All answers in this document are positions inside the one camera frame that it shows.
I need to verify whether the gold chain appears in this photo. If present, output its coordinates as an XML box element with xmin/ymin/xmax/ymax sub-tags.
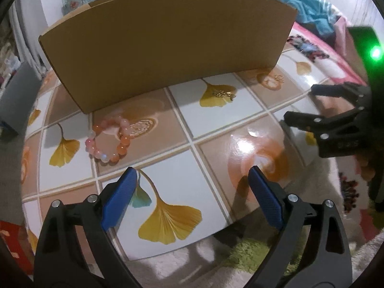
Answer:
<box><xmin>211</xmin><ymin>90</ymin><xmax>237</xmax><ymax>100</ymax></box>

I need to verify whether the pink floral blanket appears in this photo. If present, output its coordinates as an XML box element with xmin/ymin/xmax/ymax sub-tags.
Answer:
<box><xmin>286</xmin><ymin>16</ymin><xmax>384</xmax><ymax>243</ymax></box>

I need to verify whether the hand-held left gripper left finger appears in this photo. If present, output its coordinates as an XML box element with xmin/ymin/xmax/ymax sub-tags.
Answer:
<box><xmin>33</xmin><ymin>166</ymin><xmax>141</xmax><ymax>288</ymax></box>

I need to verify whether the blue patterned clothing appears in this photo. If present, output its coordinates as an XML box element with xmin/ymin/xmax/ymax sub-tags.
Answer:
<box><xmin>255</xmin><ymin>0</ymin><xmax>342</xmax><ymax>36</ymax></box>

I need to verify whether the grey box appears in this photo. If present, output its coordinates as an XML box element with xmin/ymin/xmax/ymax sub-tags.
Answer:
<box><xmin>0</xmin><ymin>61</ymin><xmax>42</xmax><ymax>135</ymax></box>

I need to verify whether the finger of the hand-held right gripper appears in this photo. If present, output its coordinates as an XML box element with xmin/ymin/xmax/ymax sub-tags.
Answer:
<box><xmin>283</xmin><ymin>109</ymin><xmax>360</xmax><ymax>140</ymax></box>
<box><xmin>310</xmin><ymin>82</ymin><xmax>365</xmax><ymax>108</ymax></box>

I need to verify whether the red box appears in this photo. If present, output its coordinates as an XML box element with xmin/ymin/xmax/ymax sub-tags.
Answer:
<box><xmin>0</xmin><ymin>220</ymin><xmax>33</xmax><ymax>275</ymax></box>

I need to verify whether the pink orange bead bracelet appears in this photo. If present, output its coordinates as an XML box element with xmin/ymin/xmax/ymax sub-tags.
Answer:
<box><xmin>85</xmin><ymin>115</ymin><xmax>133</xmax><ymax>163</ymax></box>

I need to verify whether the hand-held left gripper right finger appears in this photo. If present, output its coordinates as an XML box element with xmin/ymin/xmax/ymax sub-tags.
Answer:
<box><xmin>248</xmin><ymin>166</ymin><xmax>352</xmax><ymax>288</ymax></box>

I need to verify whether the brown cardboard box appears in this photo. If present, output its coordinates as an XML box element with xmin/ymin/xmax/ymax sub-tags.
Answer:
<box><xmin>38</xmin><ymin>0</ymin><xmax>298</xmax><ymax>114</ymax></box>

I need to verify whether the person's right hand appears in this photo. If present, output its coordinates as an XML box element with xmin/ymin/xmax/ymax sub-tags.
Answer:
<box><xmin>358</xmin><ymin>151</ymin><xmax>377</xmax><ymax>182</ymax></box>

